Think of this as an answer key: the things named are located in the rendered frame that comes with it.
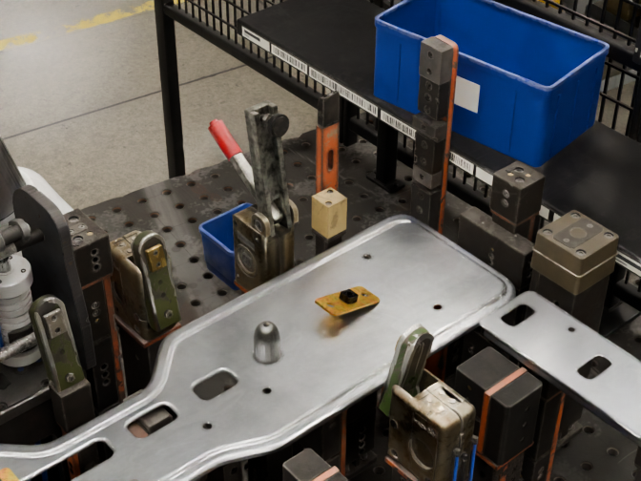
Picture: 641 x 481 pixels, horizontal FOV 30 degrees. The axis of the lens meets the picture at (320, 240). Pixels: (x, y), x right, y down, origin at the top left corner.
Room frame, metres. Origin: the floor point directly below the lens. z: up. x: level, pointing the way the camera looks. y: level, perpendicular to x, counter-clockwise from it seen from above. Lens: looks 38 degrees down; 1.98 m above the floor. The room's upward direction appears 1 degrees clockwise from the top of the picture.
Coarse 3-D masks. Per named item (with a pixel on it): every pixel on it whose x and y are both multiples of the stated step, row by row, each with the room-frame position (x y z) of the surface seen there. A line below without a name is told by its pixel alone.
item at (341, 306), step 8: (352, 288) 1.14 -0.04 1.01; (360, 288) 1.15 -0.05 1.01; (328, 296) 1.12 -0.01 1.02; (336, 296) 1.12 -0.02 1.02; (344, 296) 1.11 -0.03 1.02; (352, 296) 1.11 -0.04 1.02; (360, 296) 1.13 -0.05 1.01; (368, 296) 1.13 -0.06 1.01; (376, 296) 1.14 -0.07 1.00; (320, 304) 1.09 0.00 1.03; (336, 304) 1.10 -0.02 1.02; (344, 304) 1.10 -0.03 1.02; (352, 304) 1.11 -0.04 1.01; (360, 304) 1.11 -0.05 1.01; (368, 304) 1.11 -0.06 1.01; (328, 312) 1.08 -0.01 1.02; (336, 312) 1.08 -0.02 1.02; (344, 312) 1.09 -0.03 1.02
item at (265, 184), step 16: (256, 112) 1.23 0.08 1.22; (272, 112) 1.24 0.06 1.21; (256, 128) 1.22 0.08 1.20; (272, 128) 1.20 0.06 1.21; (256, 144) 1.22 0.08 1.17; (272, 144) 1.24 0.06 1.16; (256, 160) 1.22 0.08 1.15; (272, 160) 1.23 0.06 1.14; (256, 176) 1.22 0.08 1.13; (272, 176) 1.23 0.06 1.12; (256, 192) 1.22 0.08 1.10; (272, 192) 1.22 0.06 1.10; (288, 208) 1.22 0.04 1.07; (272, 224) 1.20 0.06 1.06; (288, 224) 1.22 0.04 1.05
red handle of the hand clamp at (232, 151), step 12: (216, 120) 1.31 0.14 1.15; (216, 132) 1.30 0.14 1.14; (228, 132) 1.30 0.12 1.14; (228, 144) 1.28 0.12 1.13; (228, 156) 1.28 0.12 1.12; (240, 156) 1.28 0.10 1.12; (240, 168) 1.26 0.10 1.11; (252, 180) 1.25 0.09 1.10; (252, 192) 1.24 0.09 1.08; (276, 216) 1.21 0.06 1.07
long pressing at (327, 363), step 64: (320, 256) 1.21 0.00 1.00; (384, 256) 1.22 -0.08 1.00; (448, 256) 1.22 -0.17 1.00; (256, 320) 1.09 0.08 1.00; (320, 320) 1.09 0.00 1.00; (384, 320) 1.09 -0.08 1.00; (448, 320) 1.10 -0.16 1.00; (192, 384) 0.98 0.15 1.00; (256, 384) 0.98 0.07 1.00; (320, 384) 0.98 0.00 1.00; (0, 448) 0.88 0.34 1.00; (64, 448) 0.88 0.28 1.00; (128, 448) 0.88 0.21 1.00; (192, 448) 0.88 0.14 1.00; (256, 448) 0.89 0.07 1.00
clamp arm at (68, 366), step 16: (32, 304) 1.01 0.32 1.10; (48, 304) 1.00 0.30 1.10; (64, 304) 1.02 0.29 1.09; (32, 320) 1.00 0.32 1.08; (48, 320) 0.99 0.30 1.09; (64, 320) 1.00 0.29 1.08; (48, 336) 0.99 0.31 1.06; (64, 336) 1.00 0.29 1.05; (48, 352) 0.99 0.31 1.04; (64, 352) 1.00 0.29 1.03; (48, 368) 0.99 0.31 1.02; (64, 368) 0.99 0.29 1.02; (80, 368) 1.00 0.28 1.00; (64, 384) 0.98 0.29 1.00
